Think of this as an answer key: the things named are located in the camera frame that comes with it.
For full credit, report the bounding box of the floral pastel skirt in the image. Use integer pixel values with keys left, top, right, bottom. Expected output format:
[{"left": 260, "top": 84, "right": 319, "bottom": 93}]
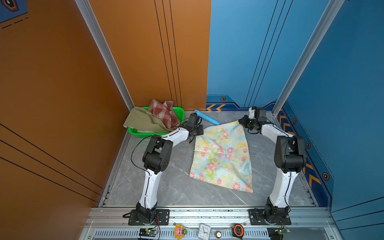
[{"left": 190, "top": 121, "right": 253, "bottom": 193}]

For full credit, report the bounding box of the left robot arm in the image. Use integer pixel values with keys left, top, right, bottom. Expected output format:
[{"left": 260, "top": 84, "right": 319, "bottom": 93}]
[{"left": 134, "top": 113, "right": 204, "bottom": 224}]

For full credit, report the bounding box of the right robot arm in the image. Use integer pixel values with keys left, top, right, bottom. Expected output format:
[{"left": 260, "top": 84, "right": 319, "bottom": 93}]
[{"left": 239, "top": 107, "right": 307, "bottom": 225}]

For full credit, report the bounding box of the blue toy microphone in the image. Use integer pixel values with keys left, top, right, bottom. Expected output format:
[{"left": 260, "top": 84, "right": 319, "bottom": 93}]
[{"left": 194, "top": 110, "right": 220, "bottom": 126}]

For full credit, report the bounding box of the green plastic basket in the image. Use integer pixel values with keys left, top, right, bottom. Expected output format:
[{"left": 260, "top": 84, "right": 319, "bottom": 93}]
[{"left": 128, "top": 106, "right": 185, "bottom": 140}]

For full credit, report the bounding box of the red plaid skirt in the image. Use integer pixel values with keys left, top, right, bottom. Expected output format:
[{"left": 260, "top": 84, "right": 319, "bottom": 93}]
[{"left": 149, "top": 99, "right": 179, "bottom": 129}]

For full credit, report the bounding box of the olive green skirt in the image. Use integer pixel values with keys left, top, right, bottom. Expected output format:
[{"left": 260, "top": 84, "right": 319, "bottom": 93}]
[{"left": 123, "top": 106, "right": 178, "bottom": 134}]

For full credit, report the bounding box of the small white clock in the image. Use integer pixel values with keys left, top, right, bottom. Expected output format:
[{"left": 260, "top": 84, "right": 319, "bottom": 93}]
[{"left": 198, "top": 224, "right": 212, "bottom": 240}]

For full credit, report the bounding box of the yellow pink flower toy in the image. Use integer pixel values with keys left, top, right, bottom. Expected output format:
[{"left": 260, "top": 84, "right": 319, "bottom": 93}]
[{"left": 174, "top": 225, "right": 188, "bottom": 240}]

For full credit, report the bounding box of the orange black tape measure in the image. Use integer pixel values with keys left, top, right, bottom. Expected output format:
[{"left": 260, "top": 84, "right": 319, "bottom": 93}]
[{"left": 232, "top": 224, "right": 245, "bottom": 239}]

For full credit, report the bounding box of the small round brass object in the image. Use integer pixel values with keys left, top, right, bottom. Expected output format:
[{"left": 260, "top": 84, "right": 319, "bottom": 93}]
[{"left": 215, "top": 231, "right": 222, "bottom": 239}]

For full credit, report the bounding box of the right circuit board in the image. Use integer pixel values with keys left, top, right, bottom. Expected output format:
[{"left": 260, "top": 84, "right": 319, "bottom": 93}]
[{"left": 267, "top": 228, "right": 291, "bottom": 240}]

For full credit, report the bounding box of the green circuit board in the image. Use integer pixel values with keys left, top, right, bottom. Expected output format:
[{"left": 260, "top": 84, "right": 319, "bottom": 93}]
[{"left": 138, "top": 228, "right": 159, "bottom": 240}]

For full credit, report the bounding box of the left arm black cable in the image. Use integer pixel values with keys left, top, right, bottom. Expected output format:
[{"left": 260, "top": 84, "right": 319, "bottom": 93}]
[{"left": 130, "top": 131, "right": 157, "bottom": 173}]

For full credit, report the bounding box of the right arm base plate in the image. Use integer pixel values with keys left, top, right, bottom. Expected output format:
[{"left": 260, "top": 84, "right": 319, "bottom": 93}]
[{"left": 248, "top": 208, "right": 292, "bottom": 226}]

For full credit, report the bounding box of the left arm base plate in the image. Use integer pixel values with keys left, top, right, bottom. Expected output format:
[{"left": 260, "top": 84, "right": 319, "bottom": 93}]
[{"left": 128, "top": 209, "right": 170, "bottom": 226}]

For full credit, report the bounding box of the aluminium front rail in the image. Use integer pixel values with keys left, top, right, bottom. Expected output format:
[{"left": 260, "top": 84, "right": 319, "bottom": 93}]
[{"left": 79, "top": 206, "right": 343, "bottom": 240}]

